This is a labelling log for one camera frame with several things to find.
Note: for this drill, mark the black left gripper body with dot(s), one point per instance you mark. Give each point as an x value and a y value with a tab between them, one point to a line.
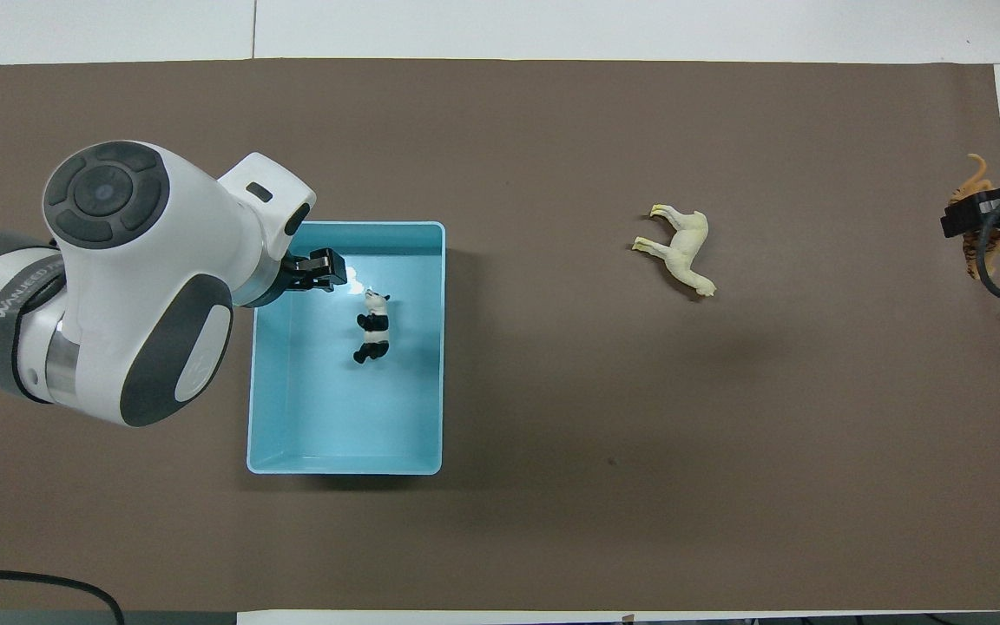
294	276

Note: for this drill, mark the orange striped tiger toy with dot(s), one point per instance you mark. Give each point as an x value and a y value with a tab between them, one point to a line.
971	193

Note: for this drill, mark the black and white panda toy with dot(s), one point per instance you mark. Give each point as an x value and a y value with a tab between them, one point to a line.
372	328

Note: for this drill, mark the cream horse toy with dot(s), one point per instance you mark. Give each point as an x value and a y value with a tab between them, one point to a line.
687	247

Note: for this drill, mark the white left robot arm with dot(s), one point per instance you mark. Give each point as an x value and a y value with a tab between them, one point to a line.
118	260

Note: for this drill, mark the light blue storage box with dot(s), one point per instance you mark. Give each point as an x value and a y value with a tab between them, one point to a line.
335	417

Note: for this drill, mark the brown table mat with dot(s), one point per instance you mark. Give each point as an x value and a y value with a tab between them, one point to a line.
639	521

